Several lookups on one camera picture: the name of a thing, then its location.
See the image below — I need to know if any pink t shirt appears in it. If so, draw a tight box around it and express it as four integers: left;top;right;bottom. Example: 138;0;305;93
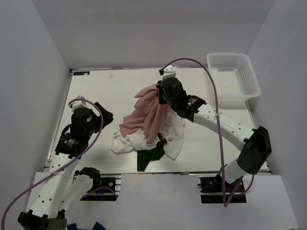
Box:
119;84;171;144

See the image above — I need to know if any white t shirt black print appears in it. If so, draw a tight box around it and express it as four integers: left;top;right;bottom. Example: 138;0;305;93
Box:
111;111;186;160

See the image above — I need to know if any white green Charlie Brown shirt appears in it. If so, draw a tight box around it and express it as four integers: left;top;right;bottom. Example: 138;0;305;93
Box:
137;147;165;172

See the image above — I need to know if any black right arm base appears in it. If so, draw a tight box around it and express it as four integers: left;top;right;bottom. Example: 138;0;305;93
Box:
197;177;247;204

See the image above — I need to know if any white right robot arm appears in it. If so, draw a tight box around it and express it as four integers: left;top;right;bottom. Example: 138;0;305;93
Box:
157;77;272;191

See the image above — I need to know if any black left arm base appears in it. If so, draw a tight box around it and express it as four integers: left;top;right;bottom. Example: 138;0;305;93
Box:
81;175;121;201

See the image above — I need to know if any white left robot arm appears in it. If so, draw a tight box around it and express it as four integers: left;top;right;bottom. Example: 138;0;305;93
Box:
18;99;113;230

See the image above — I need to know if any small label sticker on table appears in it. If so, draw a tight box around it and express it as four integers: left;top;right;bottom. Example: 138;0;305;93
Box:
73;71;90;76

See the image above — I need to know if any white plastic basket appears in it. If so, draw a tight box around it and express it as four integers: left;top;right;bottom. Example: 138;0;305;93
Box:
207;53;261;103

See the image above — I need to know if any blue cloth at bottom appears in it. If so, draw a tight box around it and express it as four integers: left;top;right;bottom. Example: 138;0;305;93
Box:
66;222;107;230

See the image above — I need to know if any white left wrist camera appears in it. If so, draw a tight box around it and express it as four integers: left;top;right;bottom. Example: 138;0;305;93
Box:
69;95;87;112

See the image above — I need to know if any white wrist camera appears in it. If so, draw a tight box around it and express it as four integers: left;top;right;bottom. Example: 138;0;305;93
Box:
69;95;87;112
159;65;176;82

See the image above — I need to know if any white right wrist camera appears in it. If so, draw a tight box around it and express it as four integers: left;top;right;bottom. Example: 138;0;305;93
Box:
159;65;176;82

